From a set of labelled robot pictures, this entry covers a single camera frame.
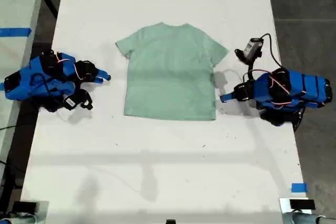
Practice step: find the square blue tape piece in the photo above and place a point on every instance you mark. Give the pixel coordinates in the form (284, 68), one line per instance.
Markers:
(299, 187)

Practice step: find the long blue tape strip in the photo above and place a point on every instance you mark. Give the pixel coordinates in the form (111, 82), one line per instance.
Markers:
(15, 32)

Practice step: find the short blue tape strip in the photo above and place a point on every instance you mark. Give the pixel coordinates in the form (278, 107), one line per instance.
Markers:
(2, 86)

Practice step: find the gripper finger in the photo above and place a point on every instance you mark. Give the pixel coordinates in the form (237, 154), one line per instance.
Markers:
(228, 94)
(97, 79)
(104, 74)
(229, 98)

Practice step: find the small black box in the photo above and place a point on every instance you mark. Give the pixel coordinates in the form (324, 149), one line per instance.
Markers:
(24, 206)
(302, 204)

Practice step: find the pale side table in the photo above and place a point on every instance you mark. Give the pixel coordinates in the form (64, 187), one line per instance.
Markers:
(15, 1)

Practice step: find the black and grey camera box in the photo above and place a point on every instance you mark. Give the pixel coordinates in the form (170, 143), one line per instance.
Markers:
(253, 47)

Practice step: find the pale green T-shirt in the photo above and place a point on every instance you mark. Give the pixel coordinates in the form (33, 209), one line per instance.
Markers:
(168, 77)

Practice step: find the small black block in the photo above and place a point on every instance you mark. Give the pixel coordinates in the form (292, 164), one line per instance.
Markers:
(170, 221)

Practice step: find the shiny metal plate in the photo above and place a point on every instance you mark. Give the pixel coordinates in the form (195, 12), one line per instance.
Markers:
(42, 212)
(284, 205)

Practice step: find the blue and black robot arm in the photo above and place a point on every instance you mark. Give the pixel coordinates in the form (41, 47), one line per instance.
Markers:
(39, 82)
(296, 87)

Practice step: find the black camera stalk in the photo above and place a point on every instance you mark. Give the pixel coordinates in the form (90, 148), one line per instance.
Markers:
(250, 69)

